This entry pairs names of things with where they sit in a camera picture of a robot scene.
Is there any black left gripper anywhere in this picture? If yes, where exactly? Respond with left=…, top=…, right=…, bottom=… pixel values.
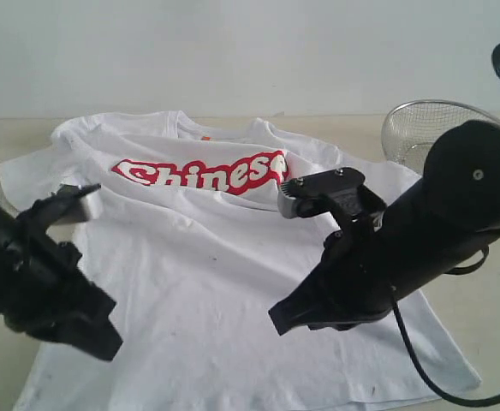
left=0, top=241, right=122, bottom=362

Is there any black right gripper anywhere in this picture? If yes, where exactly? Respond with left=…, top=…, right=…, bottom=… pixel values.
left=268, top=230, right=398, bottom=336

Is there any white t-shirt red lettering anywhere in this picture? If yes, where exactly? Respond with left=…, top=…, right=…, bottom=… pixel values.
left=0, top=110, right=484, bottom=411

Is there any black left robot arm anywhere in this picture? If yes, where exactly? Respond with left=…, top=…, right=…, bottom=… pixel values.
left=0, top=184, right=122, bottom=361

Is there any metal wire mesh basket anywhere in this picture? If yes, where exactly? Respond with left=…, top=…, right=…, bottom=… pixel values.
left=381, top=99, right=500, bottom=174

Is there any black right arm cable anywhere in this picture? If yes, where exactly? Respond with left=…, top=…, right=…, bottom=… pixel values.
left=389, top=36, right=500, bottom=407

